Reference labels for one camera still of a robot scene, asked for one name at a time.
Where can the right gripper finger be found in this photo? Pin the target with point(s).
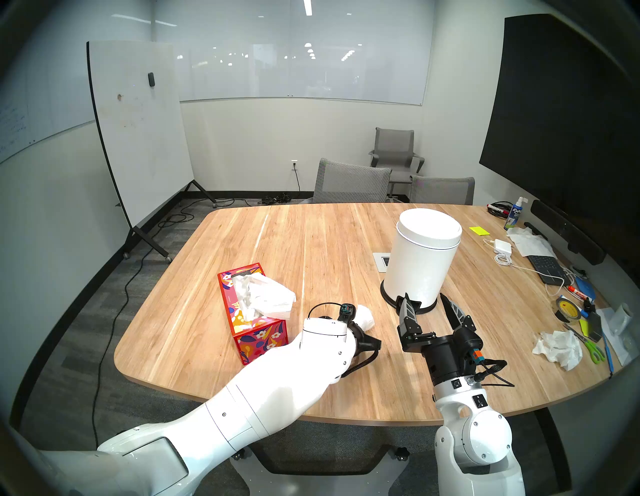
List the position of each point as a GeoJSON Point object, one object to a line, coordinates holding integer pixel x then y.
{"type": "Point", "coordinates": [410, 322]}
{"type": "Point", "coordinates": [457, 317]}

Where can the black keyboard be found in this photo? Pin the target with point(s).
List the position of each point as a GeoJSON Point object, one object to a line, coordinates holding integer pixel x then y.
{"type": "Point", "coordinates": [547, 270]}

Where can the grey mesh office chair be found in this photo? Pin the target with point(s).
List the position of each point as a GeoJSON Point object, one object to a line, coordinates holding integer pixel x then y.
{"type": "Point", "coordinates": [352, 185]}
{"type": "Point", "coordinates": [442, 191]}

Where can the blue plastic item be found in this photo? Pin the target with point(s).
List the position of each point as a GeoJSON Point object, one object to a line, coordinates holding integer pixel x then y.
{"type": "Point", "coordinates": [585, 287]}

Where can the white paper sheet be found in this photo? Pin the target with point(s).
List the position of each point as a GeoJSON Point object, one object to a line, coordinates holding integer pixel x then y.
{"type": "Point", "coordinates": [620, 347]}

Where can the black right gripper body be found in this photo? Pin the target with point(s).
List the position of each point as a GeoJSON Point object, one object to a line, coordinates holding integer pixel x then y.
{"type": "Point", "coordinates": [445, 360]}

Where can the blue pen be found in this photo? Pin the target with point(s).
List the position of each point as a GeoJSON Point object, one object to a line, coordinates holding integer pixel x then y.
{"type": "Point", "coordinates": [607, 352]}

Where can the rolling whiteboard on stand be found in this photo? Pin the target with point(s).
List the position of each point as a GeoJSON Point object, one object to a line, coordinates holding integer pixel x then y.
{"type": "Point", "coordinates": [140, 135]}

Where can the black felt eraser block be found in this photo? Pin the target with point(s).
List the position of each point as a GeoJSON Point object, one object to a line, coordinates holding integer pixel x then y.
{"type": "Point", "coordinates": [594, 326]}

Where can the black video sound bar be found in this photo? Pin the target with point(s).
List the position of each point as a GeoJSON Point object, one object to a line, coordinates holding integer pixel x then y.
{"type": "Point", "coordinates": [567, 231]}

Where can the black tape roll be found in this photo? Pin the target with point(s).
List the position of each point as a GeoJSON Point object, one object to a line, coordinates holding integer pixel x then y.
{"type": "Point", "coordinates": [564, 314]}

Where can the flat white paper towel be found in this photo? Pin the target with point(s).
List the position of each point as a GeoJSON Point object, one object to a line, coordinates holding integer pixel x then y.
{"type": "Point", "coordinates": [532, 242]}

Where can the red whiteboard marker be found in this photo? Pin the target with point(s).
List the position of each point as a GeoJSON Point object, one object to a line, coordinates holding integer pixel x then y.
{"type": "Point", "coordinates": [575, 291]}

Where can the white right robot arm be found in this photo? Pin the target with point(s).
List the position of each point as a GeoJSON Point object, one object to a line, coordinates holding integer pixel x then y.
{"type": "Point", "coordinates": [480, 440]}

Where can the large black wall screen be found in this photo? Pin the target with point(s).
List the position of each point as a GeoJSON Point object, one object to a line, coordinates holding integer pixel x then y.
{"type": "Point", "coordinates": [560, 110]}

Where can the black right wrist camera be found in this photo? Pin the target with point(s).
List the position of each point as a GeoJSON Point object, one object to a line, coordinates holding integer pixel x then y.
{"type": "Point", "coordinates": [472, 345]}

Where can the white tissue sheet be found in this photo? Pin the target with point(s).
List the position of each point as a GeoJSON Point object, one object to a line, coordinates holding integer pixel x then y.
{"type": "Point", "coordinates": [267, 297]}
{"type": "Point", "coordinates": [365, 317]}

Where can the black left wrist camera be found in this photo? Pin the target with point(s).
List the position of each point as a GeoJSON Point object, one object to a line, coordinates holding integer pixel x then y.
{"type": "Point", "coordinates": [346, 312]}

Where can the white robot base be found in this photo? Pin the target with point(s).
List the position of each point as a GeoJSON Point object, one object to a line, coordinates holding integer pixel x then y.
{"type": "Point", "coordinates": [320, 482]}

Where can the white pedal trash can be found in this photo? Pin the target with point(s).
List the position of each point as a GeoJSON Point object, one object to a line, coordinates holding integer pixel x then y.
{"type": "Point", "coordinates": [422, 255]}

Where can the colourful floral tissue box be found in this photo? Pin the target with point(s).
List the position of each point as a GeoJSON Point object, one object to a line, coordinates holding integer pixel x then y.
{"type": "Point", "coordinates": [260, 342]}

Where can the table power outlet plate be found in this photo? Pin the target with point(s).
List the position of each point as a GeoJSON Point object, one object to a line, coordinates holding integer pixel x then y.
{"type": "Point", "coordinates": [381, 262]}

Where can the grey office chair with armrests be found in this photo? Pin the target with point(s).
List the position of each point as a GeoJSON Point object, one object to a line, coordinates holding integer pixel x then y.
{"type": "Point", "coordinates": [395, 145]}

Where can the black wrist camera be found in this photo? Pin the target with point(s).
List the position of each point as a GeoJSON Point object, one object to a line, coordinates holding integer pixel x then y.
{"type": "Point", "coordinates": [472, 345]}
{"type": "Point", "coordinates": [346, 312]}

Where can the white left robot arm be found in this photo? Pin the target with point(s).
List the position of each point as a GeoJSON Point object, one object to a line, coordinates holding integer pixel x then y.
{"type": "Point", "coordinates": [270, 395]}

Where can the yellow sticky note pad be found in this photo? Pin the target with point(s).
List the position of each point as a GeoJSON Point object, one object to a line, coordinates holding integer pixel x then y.
{"type": "Point", "coordinates": [479, 230]}

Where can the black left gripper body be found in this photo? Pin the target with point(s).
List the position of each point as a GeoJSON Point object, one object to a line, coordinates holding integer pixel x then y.
{"type": "Point", "coordinates": [362, 342]}

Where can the crumpled white tissue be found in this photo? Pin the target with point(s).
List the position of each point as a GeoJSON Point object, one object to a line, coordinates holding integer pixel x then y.
{"type": "Point", "coordinates": [559, 347]}

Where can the white power adapter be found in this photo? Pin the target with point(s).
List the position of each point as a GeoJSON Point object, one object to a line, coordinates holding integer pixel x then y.
{"type": "Point", "coordinates": [502, 246]}

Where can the whiteboard cleaner spray bottle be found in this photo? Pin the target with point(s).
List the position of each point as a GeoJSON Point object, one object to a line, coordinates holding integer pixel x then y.
{"type": "Point", "coordinates": [515, 217]}

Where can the written wall whiteboard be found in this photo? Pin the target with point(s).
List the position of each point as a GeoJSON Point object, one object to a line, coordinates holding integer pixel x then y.
{"type": "Point", "coordinates": [30, 115]}

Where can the wide glass wall whiteboard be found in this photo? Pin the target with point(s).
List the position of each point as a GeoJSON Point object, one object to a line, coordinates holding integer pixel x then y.
{"type": "Point", "coordinates": [300, 55]}

